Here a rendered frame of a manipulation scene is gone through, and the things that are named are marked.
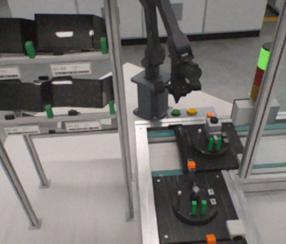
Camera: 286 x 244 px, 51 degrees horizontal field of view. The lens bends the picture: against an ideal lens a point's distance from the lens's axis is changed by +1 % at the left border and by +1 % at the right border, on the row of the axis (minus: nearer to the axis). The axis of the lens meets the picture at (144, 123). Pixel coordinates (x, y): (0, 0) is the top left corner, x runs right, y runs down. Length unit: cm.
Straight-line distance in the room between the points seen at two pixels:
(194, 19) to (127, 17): 86
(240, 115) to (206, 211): 30
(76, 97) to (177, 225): 46
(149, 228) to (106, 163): 40
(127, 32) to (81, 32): 338
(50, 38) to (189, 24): 350
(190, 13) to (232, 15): 55
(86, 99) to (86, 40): 16
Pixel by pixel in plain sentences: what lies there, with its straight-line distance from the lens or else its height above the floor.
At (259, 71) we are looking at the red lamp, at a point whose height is 135.
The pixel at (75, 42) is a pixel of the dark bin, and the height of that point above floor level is 148.
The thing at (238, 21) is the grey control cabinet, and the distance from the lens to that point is 431.
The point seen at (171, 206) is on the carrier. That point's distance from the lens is 95.
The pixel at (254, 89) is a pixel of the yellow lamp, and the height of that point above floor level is 129.
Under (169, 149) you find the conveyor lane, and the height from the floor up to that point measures 92.
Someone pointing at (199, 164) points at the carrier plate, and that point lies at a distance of 107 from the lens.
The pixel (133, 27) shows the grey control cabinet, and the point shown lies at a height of 26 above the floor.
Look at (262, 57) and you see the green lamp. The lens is 83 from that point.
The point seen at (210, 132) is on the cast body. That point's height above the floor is 106.
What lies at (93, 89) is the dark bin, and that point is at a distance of 76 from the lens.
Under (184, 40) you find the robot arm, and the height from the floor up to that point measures 130.
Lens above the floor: 175
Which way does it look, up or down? 40 degrees down
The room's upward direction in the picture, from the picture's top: 2 degrees counter-clockwise
